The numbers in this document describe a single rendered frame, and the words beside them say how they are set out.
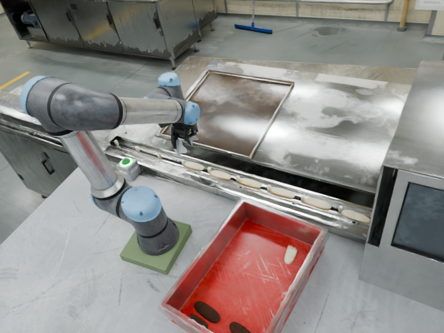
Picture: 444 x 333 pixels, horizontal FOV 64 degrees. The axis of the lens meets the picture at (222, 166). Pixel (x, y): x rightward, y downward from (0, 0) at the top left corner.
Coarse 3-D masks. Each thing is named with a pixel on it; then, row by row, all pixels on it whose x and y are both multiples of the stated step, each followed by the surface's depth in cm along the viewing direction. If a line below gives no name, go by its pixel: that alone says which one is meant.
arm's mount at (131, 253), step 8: (176, 224) 132; (184, 224) 132; (136, 232) 133; (184, 232) 129; (128, 240) 130; (136, 240) 130; (184, 240) 129; (128, 248) 128; (136, 248) 128; (176, 248) 125; (120, 256) 127; (128, 256) 126; (136, 256) 125; (144, 256) 125; (152, 256) 124; (160, 256) 124; (168, 256) 123; (176, 256) 126; (136, 264) 126; (144, 264) 123; (152, 264) 122; (160, 264) 122; (168, 264) 121; (160, 272) 122
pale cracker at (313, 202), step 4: (304, 200) 133; (308, 200) 132; (312, 200) 131; (316, 200) 131; (320, 200) 131; (308, 204) 131; (312, 204) 130; (316, 204) 130; (320, 204) 129; (324, 204) 129; (328, 204) 129; (320, 208) 129; (324, 208) 128; (328, 208) 128
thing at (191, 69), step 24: (192, 72) 231; (312, 72) 209; (336, 72) 205; (360, 72) 201; (384, 72) 197; (408, 72) 193; (120, 144) 183; (168, 144) 177; (240, 168) 156; (264, 168) 154; (336, 192) 138; (360, 192) 136
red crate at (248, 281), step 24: (240, 240) 127; (264, 240) 126; (288, 240) 124; (216, 264) 121; (240, 264) 120; (264, 264) 119; (288, 264) 117; (216, 288) 115; (240, 288) 114; (264, 288) 112; (288, 288) 111; (192, 312) 110; (240, 312) 108; (264, 312) 107
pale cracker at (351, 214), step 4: (344, 212) 126; (348, 212) 125; (352, 212) 125; (356, 212) 125; (344, 216) 125; (348, 216) 124; (352, 216) 124; (356, 216) 123; (360, 216) 123; (364, 216) 123; (360, 220) 122; (364, 220) 122; (368, 220) 122
